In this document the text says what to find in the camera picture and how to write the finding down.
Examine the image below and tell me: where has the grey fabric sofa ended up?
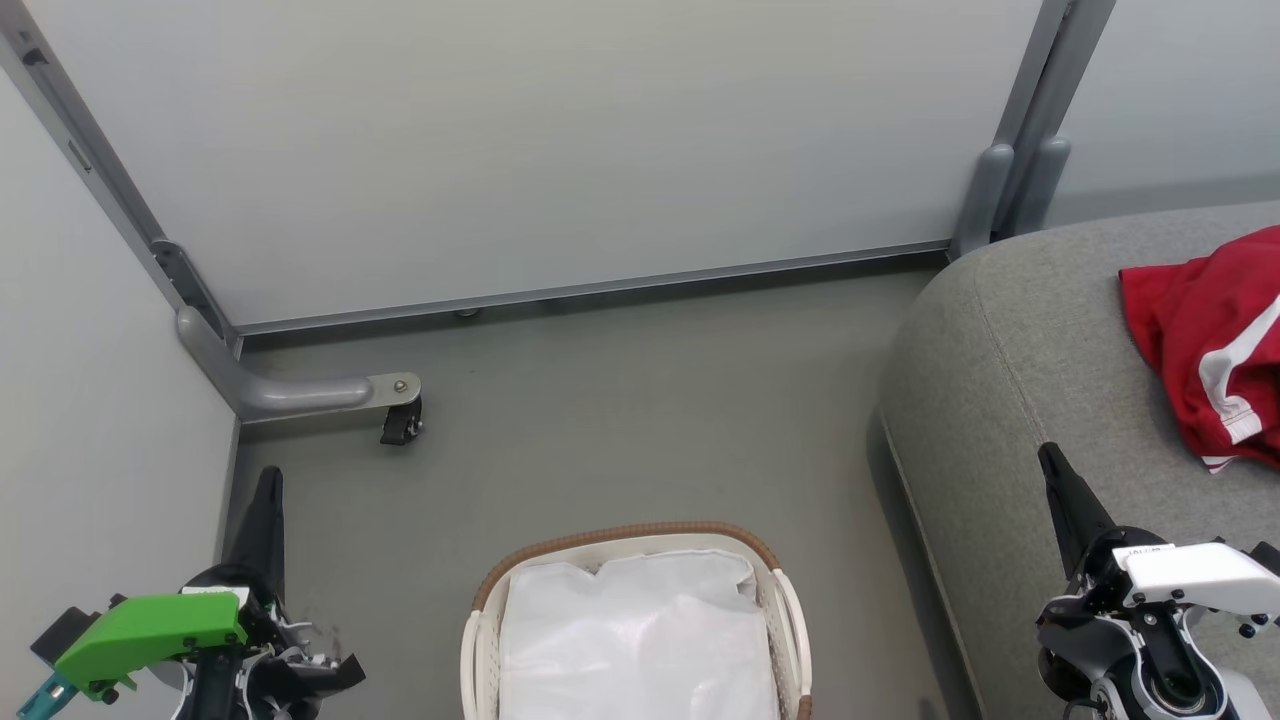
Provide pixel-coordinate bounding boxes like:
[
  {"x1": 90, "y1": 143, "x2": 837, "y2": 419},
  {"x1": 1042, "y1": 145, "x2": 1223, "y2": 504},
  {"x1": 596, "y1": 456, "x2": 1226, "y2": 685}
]
[{"x1": 878, "y1": 200, "x2": 1280, "y2": 720}]

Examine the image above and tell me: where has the red garment with white stripes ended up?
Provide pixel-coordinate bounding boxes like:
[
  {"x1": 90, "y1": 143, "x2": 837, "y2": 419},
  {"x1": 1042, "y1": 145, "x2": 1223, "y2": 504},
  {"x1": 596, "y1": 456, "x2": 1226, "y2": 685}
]
[{"x1": 1118, "y1": 225, "x2": 1280, "y2": 474}]

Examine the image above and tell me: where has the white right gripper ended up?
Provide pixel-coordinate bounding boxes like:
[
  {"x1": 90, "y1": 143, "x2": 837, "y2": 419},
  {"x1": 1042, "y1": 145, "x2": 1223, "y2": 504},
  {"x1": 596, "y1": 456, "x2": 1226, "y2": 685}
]
[{"x1": 1037, "y1": 442, "x2": 1280, "y2": 618}]

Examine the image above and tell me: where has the teal left cable connector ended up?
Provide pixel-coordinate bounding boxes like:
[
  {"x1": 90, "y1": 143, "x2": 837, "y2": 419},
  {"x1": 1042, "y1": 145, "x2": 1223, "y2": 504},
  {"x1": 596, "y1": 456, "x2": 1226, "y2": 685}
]
[{"x1": 15, "y1": 672, "x2": 76, "y2": 720}]

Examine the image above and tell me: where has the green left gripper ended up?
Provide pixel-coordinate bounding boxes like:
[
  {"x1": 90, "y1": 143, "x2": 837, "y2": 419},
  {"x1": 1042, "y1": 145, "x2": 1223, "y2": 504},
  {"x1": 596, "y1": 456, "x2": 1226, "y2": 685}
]
[{"x1": 55, "y1": 466, "x2": 292, "y2": 701}]

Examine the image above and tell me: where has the grey partition bottom rail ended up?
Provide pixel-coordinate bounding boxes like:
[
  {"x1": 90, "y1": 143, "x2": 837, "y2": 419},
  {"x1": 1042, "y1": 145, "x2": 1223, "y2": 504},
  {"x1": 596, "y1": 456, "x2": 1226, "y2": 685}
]
[{"x1": 232, "y1": 240, "x2": 953, "y2": 338}]

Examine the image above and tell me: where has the grey partition corner post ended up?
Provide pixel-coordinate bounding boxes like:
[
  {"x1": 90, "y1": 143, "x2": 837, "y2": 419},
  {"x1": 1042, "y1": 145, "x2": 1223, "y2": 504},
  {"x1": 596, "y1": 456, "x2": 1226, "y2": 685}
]
[{"x1": 0, "y1": 0, "x2": 243, "y2": 356}]

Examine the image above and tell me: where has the white basket with brown rim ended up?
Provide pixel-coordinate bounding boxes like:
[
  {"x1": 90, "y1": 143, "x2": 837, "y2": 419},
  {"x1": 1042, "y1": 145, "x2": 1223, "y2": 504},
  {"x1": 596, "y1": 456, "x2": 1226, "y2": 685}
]
[{"x1": 460, "y1": 520, "x2": 813, "y2": 720}]

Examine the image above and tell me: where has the grey partition support leg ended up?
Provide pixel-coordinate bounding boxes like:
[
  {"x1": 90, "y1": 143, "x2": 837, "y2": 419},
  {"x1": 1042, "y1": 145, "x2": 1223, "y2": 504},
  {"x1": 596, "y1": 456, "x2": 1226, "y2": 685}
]
[{"x1": 176, "y1": 305, "x2": 423, "y2": 423}]

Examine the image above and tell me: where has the white basket liner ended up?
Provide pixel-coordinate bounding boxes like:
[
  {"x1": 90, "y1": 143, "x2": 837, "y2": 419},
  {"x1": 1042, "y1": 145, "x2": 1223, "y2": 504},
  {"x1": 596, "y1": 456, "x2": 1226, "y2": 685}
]
[{"x1": 497, "y1": 548, "x2": 781, "y2": 720}]

